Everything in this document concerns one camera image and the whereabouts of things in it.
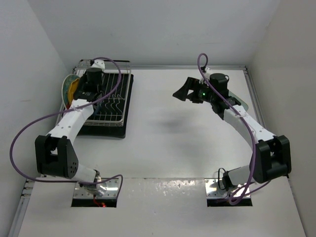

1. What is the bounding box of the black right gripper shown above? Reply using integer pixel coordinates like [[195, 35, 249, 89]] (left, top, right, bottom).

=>
[[174, 77, 216, 104]]

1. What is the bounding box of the yellow polka dot plate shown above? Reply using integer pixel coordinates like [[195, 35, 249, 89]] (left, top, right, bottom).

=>
[[67, 78, 79, 105]]

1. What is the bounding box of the red and teal floral plate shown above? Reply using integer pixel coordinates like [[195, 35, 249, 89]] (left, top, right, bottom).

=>
[[61, 74, 80, 109]]

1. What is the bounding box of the light green oval plate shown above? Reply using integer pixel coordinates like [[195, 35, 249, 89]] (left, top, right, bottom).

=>
[[229, 91, 249, 111]]

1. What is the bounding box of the dark blue leaf-shaped plate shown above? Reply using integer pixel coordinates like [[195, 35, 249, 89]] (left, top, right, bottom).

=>
[[92, 102, 102, 117]]

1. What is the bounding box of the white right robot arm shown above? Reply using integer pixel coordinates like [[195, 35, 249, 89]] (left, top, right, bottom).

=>
[[173, 73, 292, 191]]

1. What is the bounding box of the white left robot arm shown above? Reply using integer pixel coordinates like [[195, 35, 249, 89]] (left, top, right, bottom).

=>
[[35, 68, 103, 189]]

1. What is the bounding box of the black drying mat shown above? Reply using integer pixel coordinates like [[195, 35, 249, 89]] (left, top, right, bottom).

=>
[[79, 73, 134, 139]]

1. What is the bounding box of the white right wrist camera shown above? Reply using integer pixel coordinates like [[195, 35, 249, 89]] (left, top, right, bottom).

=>
[[200, 67, 213, 81]]

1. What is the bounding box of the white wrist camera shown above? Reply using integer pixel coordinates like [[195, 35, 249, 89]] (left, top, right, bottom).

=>
[[200, 67, 213, 81], [90, 59, 105, 71]]

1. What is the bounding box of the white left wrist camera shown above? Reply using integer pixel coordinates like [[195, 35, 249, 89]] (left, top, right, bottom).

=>
[[90, 59, 105, 71]]

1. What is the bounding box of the metal wire dish rack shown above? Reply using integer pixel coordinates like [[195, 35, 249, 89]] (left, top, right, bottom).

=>
[[74, 59, 133, 126]]

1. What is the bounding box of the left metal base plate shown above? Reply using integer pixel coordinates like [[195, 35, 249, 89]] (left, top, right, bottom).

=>
[[73, 178, 120, 199]]

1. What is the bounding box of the metal base plate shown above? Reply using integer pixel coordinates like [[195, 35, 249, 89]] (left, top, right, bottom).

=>
[[73, 178, 120, 199], [204, 178, 245, 200]]

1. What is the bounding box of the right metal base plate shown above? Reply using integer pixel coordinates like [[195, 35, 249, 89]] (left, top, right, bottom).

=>
[[204, 178, 245, 200]]

